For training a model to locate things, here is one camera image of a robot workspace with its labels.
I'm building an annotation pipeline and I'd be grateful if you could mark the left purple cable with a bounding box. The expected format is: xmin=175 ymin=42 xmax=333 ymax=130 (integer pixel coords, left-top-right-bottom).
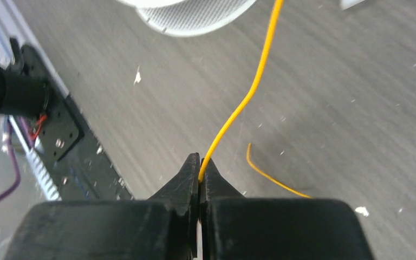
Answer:
xmin=0 ymin=118 xmax=33 ymax=212

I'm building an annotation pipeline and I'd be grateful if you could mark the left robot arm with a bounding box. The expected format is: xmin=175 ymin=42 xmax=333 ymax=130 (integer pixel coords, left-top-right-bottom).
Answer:
xmin=0 ymin=67 xmax=53 ymax=118

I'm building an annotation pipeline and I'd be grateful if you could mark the yellow cable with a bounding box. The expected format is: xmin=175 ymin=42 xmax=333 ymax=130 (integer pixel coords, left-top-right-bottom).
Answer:
xmin=198 ymin=0 xmax=313 ymax=199

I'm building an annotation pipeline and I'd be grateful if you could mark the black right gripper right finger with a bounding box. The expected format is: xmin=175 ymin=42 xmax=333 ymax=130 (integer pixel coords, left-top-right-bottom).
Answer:
xmin=199 ymin=160 xmax=373 ymax=259

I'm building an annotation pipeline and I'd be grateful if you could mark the white perforated spool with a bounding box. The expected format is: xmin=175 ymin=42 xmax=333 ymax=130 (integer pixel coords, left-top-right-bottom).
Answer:
xmin=120 ymin=0 xmax=256 ymax=37

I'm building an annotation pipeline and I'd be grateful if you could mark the near white plastic bin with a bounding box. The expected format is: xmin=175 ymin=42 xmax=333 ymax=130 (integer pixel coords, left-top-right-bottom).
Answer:
xmin=339 ymin=0 xmax=365 ymax=10

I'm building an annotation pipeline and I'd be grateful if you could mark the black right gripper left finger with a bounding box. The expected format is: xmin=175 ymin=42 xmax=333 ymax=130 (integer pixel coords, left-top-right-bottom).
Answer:
xmin=5 ymin=153 xmax=200 ymax=259

